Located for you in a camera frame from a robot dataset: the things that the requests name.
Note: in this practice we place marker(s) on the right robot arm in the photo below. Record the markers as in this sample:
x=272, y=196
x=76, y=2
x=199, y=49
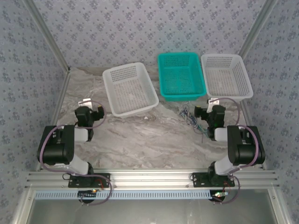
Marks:
x=247, y=151

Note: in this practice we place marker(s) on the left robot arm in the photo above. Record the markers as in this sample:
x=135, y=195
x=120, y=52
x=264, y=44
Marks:
x=56, y=149

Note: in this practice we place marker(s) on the white perforated plastic basket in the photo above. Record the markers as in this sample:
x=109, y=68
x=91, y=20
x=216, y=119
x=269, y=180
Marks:
x=130, y=91
x=226, y=79

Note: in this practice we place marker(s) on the teal perforated plastic basket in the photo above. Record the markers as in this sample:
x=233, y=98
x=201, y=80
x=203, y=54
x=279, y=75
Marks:
x=180, y=77

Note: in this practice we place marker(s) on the small black circuit board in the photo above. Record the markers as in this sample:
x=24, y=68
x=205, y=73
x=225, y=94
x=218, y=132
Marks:
x=85, y=198
x=217, y=198

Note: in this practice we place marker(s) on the grey metal shelf panel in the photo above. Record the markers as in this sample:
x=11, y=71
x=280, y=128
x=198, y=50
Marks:
x=151, y=212

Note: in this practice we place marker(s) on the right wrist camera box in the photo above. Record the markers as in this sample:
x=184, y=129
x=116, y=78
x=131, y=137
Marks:
x=211, y=103

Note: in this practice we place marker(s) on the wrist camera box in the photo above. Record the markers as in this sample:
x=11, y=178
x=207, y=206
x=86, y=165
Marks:
x=211, y=103
x=84, y=102

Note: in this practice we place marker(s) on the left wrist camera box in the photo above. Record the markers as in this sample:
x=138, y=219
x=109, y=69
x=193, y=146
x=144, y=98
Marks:
x=84, y=102

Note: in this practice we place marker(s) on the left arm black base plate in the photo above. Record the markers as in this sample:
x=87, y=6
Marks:
x=106, y=177

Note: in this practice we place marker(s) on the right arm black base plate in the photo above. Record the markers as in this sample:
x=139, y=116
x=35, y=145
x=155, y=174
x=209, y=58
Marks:
x=198, y=180

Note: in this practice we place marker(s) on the aluminium frame cross rail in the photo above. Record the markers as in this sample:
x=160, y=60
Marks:
x=151, y=178

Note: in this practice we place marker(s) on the aluminium frame post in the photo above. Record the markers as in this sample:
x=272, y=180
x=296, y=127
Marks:
x=257, y=28
x=49, y=35

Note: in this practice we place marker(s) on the aluminium frame leg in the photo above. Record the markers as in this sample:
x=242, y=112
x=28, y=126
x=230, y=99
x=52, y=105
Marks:
x=23, y=205
x=280, y=205

